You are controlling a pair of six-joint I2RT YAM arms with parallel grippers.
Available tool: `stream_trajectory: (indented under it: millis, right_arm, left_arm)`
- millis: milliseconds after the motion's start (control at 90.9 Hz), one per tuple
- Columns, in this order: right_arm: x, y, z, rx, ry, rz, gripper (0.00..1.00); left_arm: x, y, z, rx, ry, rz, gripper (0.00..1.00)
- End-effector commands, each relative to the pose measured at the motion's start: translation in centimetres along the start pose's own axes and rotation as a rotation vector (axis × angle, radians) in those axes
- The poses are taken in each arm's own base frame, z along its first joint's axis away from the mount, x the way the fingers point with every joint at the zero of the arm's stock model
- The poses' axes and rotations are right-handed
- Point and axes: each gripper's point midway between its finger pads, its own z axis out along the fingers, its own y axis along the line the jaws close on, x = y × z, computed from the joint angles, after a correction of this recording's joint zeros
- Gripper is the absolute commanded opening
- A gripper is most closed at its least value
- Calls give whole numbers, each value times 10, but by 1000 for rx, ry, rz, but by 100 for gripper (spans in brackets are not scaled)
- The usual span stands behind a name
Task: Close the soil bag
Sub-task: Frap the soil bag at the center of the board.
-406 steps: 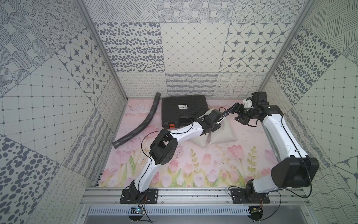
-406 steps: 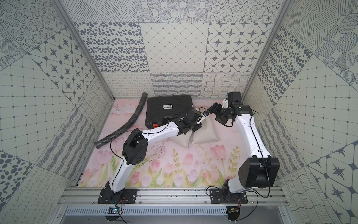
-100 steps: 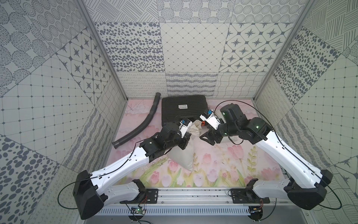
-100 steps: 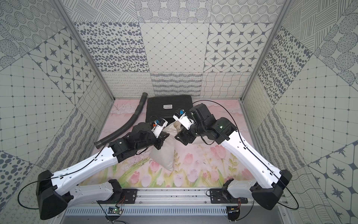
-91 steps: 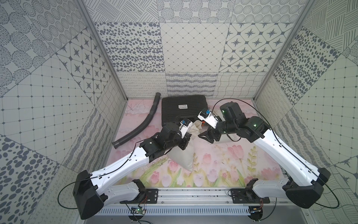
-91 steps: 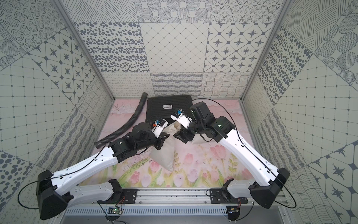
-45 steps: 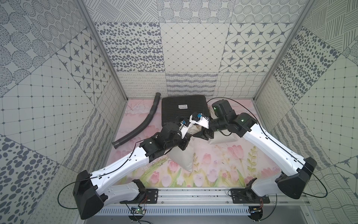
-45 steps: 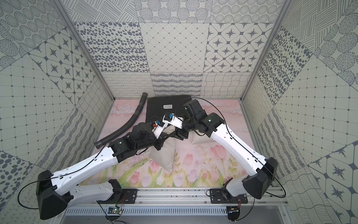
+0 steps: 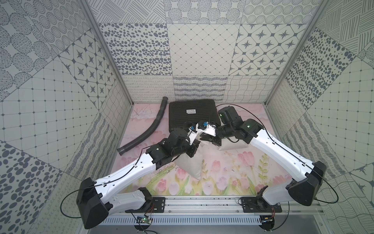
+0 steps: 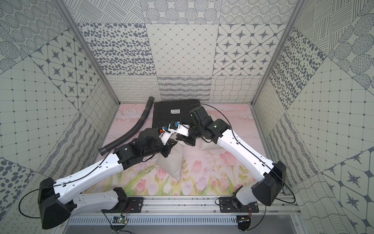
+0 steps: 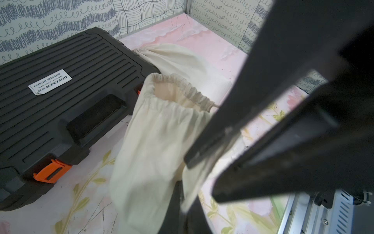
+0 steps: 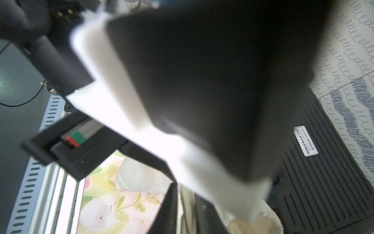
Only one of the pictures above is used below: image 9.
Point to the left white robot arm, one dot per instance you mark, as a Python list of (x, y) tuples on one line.
[(97, 199)]

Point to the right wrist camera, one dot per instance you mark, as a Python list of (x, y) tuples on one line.
[(207, 128)]

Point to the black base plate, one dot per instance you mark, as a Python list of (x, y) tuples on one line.
[(257, 205), (156, 205)]

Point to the right small circuit board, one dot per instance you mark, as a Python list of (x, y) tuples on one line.
[(267, 223)]

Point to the black plastic tool case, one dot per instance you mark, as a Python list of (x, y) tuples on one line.
[(185, 113)]

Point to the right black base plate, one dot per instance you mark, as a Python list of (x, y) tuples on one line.
[(257, 205)]

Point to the left small circuit board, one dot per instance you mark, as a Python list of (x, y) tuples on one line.
[(143, 220)]

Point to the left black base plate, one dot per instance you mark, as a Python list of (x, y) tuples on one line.
[(156, 205)]

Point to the tall white cloth soil bag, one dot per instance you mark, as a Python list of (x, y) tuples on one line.
[(191, 163)]

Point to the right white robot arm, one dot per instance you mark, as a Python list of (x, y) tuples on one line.
[(306, 176)]

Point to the small white cloth soil bag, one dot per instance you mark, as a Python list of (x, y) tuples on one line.
[(228, 145)]

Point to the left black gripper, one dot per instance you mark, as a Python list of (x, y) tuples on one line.
[(192, 147)]

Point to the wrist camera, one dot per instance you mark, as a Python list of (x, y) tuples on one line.
[(207, 128), (193, 134)]

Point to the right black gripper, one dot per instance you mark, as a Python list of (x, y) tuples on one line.
[(211, 139)]

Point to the aluminium mounting rail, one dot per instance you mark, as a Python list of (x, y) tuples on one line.
[(227, 205)]

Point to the pink floral table mat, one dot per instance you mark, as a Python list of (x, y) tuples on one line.
[(241, 171)]

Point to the small circuit board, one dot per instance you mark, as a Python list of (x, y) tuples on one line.
[(267, 223), (143, 220)]

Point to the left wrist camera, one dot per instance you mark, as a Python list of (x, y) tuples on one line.
[(193, 134)]

